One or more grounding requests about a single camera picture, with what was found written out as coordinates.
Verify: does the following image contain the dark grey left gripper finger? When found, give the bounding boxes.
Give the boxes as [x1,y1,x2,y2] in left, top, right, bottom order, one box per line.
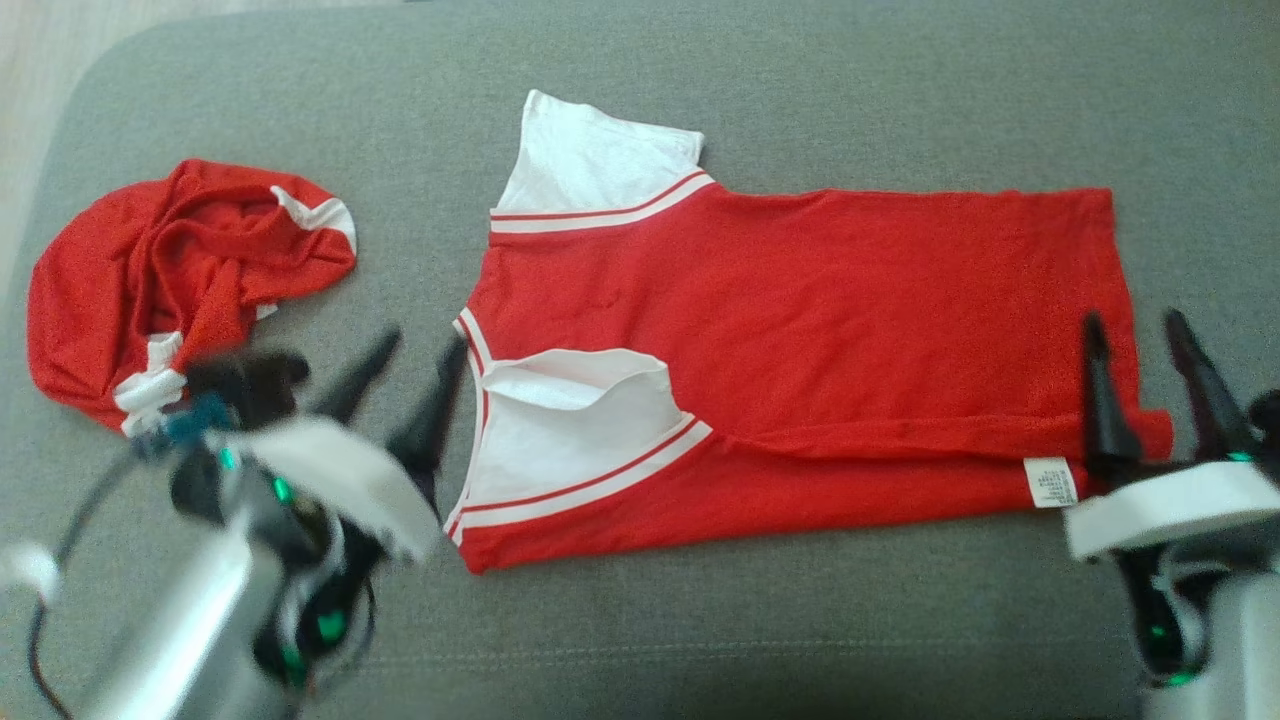
[385,335,469,511]
[310,325,403,426]

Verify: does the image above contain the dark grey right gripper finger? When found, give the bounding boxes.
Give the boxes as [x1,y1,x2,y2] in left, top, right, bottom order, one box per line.
[1082,312,1142,491]
[1163,308,1257,463]

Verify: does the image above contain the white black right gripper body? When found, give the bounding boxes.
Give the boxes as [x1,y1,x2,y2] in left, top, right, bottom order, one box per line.
[1063,458,1280,687]

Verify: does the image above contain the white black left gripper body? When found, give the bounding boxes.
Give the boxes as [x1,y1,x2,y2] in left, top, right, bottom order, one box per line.
[170,415,443,691]

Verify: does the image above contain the red shorts white trim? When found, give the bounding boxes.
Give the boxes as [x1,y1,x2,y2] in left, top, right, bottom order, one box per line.
[26,157,359,438]

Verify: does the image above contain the red t-shirt white sleeves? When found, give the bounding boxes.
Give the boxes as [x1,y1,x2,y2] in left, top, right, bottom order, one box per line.
[443,89,1177,577]

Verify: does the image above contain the grey sofa seat cushion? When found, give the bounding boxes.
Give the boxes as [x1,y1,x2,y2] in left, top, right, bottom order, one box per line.
[0,0,1280,720]

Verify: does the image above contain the blue left cable connector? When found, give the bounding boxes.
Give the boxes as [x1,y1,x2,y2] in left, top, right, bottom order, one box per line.
[148,394,238,453]

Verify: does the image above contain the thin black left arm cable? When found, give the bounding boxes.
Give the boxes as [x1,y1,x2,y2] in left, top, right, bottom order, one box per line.
[24,452,143,720]

